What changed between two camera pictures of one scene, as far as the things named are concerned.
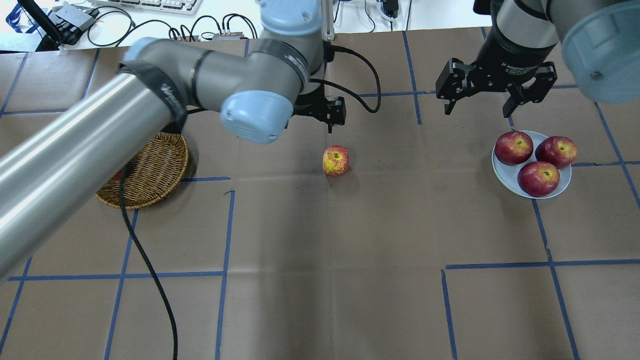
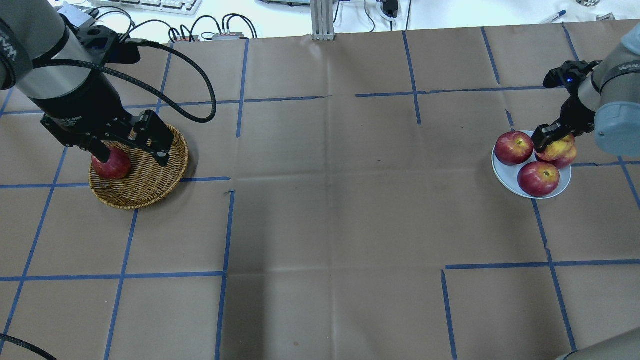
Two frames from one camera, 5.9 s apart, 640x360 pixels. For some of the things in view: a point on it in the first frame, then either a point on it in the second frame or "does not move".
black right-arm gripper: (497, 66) -> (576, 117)
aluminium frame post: (327, 20) does not move
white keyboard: (189, 7) does not move
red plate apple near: (538, 179) does not move
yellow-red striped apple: (335, 160) -> (557, 150)
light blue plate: (507, 175) does not move
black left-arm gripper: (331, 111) -> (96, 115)
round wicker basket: (152, 176) does not move
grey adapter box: (77, 16) does not move
